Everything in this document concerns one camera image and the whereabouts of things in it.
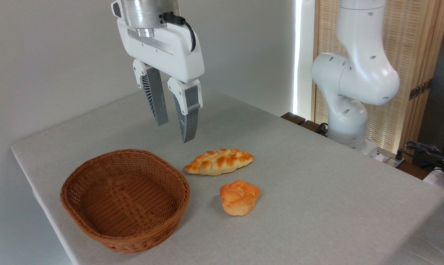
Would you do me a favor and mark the dark metal screen hinge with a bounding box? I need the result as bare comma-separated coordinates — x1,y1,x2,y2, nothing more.
409,78,433,100

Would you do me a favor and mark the grey tablecloth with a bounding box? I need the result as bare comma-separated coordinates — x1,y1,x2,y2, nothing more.
11,86,444,265

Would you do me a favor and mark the dark wooden furniture piece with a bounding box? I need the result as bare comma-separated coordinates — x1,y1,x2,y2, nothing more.
281,112,328,137

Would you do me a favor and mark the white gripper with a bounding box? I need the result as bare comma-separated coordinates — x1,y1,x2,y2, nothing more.
117,18,205,144

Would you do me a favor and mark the long braided bread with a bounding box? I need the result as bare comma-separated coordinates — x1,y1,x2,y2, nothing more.
183,148,254,176

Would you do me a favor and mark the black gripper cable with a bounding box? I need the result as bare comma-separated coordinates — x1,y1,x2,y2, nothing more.
162,13,197,52

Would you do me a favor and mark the brown wicker basket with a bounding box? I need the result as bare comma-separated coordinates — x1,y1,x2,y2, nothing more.
60,149,190,254

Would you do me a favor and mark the black cable bundle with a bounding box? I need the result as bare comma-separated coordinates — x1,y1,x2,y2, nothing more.
405,141,444,173

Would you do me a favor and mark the wooden rattan folding screen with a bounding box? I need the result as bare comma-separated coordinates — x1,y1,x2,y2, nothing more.
312,0,444,153

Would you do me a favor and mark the round flower-shaped bread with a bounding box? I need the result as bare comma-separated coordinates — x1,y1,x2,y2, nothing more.
220,180,261,216

